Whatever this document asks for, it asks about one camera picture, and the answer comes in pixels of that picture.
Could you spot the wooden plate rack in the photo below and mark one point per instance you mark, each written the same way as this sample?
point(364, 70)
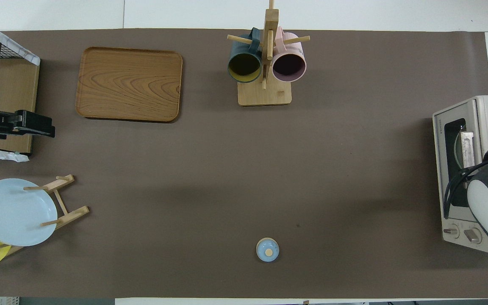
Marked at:
point(72, 215)

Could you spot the wooden two-level shelf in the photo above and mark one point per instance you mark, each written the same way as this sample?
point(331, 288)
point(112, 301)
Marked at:
point(15, 84)

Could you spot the pink mug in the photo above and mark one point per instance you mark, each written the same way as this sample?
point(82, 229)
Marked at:
point(288, 65)

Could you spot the light blue plate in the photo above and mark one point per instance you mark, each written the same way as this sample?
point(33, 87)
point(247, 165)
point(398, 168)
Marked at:
point(15, 212)

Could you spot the wooden mug rack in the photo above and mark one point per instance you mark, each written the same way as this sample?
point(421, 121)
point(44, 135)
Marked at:
point(265, 95)

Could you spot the small blue bell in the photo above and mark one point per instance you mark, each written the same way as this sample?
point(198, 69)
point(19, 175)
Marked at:
point(267, 250)

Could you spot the pale green plate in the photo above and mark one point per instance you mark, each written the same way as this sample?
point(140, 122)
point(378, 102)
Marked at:
point(458, 148)

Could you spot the white oven knob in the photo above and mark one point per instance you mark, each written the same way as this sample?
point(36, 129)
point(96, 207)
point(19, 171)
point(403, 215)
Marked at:
point(451, 231)
point(472, 235)

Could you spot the brown table mat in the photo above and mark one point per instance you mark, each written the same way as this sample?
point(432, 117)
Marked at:
point(354, 169)

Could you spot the brown wooden tray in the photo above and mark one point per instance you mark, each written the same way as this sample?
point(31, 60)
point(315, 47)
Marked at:
point(129, 84)

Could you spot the dark blue mug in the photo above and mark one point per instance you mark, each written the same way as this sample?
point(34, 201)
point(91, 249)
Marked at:
point(244, 65)

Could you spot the white checked cloth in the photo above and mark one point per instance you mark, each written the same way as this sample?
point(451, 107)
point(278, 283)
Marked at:
point(15, 47)

